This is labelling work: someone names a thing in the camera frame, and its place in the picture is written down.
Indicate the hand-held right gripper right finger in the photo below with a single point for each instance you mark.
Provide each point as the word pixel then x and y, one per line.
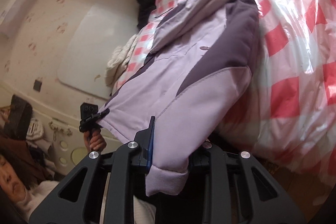
pixel 210 158

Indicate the black wall switch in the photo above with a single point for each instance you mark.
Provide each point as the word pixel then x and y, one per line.
pixel 38 85

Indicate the cream quilt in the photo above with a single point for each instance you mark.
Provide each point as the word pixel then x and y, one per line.
pixel 118 61

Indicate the person's left hand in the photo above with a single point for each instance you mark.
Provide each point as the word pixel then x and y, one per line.
pixel 98 141

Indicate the red checked bed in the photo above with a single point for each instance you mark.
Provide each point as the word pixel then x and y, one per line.
pixel 288 82

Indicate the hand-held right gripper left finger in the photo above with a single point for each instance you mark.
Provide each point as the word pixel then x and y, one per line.
pixel 150 142

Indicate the white cabinet with round holes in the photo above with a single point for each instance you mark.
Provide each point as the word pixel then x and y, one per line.
pixel 71 113

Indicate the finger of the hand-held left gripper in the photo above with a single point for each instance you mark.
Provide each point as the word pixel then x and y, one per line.
pixel 103 113

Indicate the person's head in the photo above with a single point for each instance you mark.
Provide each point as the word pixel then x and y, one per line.
pixel 10 174

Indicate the wall hook rack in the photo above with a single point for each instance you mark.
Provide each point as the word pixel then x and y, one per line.
pixel 60 130

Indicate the lilac and purple jacket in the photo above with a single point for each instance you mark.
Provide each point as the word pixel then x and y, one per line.
pixel 199 108

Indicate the black bag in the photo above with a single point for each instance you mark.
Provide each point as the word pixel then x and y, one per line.
pixel 18 116

